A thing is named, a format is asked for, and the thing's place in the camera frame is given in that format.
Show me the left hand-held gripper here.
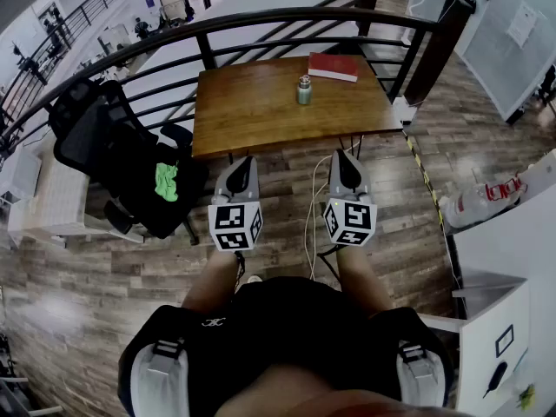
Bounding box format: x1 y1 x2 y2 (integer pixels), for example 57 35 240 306
207 156 264 252

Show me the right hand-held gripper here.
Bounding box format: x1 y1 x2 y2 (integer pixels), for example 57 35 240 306
321 149 378 248

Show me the person's left forearm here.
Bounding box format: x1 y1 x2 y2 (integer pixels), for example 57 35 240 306
182 248 241 314

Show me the person's right forearm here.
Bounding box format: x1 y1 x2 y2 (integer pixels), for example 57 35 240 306
336 243 394 321

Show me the green cloth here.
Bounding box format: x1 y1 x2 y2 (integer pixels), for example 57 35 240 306
155 162 180 202

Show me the yellow black hazard tape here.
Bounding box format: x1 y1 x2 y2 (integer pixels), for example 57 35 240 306
401 130 447 234

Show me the white adapter box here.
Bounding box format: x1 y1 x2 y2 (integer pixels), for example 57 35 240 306
393 96 418 125

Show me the red hardcover book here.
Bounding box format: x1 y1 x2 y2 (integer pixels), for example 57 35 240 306
307 52 360 83

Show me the clear plastic bag red print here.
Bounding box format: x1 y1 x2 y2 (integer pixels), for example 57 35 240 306
438 174 529 229

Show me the black mesh office chair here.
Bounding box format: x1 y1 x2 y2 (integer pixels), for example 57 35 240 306
47 78 209 247

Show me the person's black shirt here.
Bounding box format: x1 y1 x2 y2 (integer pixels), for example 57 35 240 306
116 275 455 417

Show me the white cabinet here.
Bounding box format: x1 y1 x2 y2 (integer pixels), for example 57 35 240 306
447 149 556 417

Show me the white side table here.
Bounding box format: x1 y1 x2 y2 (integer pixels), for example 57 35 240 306
6 141 144 251

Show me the white board partition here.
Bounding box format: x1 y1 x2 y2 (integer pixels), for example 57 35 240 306
453 0 556 123

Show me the person's chin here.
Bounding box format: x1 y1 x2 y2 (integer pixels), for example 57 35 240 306
212 362 479 417

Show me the white paper sheet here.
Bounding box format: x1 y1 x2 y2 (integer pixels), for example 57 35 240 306
506 2 539 50

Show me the black handheld device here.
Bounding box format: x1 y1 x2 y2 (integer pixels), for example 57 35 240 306
481 361 508 399

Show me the white cable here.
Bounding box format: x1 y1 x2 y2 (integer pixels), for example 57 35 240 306
303 139 361 281

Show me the left hand-held gripper black cable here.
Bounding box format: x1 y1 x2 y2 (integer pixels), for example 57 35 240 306
234 251 247 290

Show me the hand-held gripper black cable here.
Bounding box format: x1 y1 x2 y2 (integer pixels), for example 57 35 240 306
316 249 344 286
234 251 247 290

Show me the right hand-held gripper black cable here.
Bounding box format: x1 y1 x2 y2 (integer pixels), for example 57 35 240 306
316 249 344 286

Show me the person's right grey shoulder strap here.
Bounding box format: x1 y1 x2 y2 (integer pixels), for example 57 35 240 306
394 341 447 407

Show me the person's grey shoulder strap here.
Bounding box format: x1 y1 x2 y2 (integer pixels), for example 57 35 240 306
394 341 447 407
129 339 190 417

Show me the person's left grey shoulder strap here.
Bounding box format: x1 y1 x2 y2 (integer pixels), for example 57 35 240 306
129 339 190 417

